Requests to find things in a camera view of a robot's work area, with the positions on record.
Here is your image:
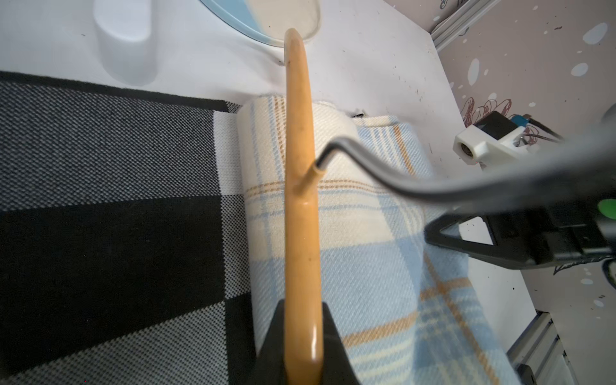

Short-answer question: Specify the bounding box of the blue beige ceramic plate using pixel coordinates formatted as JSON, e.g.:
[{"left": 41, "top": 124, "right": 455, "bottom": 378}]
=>
[{"left": 201, "top": 0, "right": 321, "bottom": 47}]

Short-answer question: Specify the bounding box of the blue cream plaid scarf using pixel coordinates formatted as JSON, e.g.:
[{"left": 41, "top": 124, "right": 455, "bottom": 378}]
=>
[{"left": 237, "top": 96, "right": 519, "bottom": 384}]

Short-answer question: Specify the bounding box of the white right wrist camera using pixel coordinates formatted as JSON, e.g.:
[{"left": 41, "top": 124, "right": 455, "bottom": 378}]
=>
[{"left": 453, "top": 112, "right": 540, "bottom": 168}]

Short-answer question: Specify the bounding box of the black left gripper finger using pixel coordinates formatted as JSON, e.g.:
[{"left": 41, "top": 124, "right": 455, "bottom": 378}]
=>
[{"left": 244, "top": 299, "right": 359, "bottom": 385}]

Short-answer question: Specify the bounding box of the wooden clothes hanger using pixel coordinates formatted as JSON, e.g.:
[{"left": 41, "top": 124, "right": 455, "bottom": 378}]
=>
[{"left": 284, "top": 29, "right": 615, "bottom": 384}]

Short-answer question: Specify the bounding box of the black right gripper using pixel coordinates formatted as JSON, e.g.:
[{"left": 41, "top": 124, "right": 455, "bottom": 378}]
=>
[{"left": 423, "top": 195, "right": 615, "bottom": 287}]

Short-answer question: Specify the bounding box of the black grey checkered scarf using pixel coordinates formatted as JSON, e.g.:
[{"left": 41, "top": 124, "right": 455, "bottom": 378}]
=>
[{"left": 1, "top": 72, "right": 256, "bottom": 384}]

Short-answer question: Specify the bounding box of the white metal clothes rack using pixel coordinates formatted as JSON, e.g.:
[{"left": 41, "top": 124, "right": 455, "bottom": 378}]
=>
[{"left": 93, "top": 0, "right": 157, "bottom": 86}]

